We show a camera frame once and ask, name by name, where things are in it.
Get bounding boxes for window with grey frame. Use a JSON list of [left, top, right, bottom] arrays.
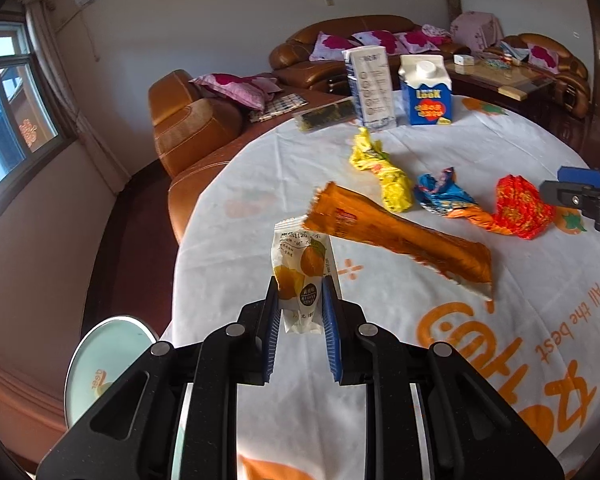
[[0, 15, 76, 217]]

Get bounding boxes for pink white cushion middle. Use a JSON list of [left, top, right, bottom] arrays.
[[352, 29, 408, 56]]

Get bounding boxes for dark seaweed snack packet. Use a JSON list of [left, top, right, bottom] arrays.
[[294, 99, 356, 132]]

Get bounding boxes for wooden coffee table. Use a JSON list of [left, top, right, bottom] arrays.
[[445, 58, 556, 103]]

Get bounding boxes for white tall milk carton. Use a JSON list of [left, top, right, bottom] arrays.
[[343, 47, 396, 130]]

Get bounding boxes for blue Look milk carton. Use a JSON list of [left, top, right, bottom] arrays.
[[399, 54, 453, 126]]

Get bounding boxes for white orange-print snack wrapper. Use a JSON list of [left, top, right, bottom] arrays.
[[271, 217, 341, 334]]

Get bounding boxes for pink white cushion left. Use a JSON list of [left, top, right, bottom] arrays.
[[309, 32, 361, 62]]

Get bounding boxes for pink white cushion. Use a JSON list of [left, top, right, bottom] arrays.
[[309, 32, 361, 62], [394, 29, 451, 54], [352, 29, 408, 56]]

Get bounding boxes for pink white cushion right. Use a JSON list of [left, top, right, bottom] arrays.
[[394, 29, 451, 54]]

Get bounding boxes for blue orange wrapper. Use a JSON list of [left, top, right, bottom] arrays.
[[413, 167, 501, 233]]

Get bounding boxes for pink bundle on sofa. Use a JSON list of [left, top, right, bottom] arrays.
[[450, 11, 504, 52]]

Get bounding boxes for pink right curtain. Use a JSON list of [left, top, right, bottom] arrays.
[[18, 0, 130, 195]]

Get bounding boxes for white printed tablecloth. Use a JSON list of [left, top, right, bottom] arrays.
[[172, 100, 600, 479]]

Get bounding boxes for pink pillow on chaise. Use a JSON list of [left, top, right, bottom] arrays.
[[190, 73, 283, 110]]

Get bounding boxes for brown leather armchair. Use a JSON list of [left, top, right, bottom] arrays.
[[486, 32, 591, 119]]

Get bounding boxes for orange leather chaise sofa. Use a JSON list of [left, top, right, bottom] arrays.
[[147, 69, 351, 246]]

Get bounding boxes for brown leather long sofa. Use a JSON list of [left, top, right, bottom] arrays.
[[268, 14, 470, 96]]

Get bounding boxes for red orange wrapper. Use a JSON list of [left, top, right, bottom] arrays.
[[492, 174, 555, 240]]

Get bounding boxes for long orange foil wrapper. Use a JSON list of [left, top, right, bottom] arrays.
[[303, 182, 493, 301]]

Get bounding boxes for mint green trash bin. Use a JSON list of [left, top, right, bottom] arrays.
[[64, 315, 158, 428]]

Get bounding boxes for checkered cloth on sofa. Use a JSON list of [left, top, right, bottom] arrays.
[[249, 93, 309, 124]]

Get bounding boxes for yellow crumpled wrapper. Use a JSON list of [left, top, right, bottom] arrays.
[[349, 127, 414, 214]]

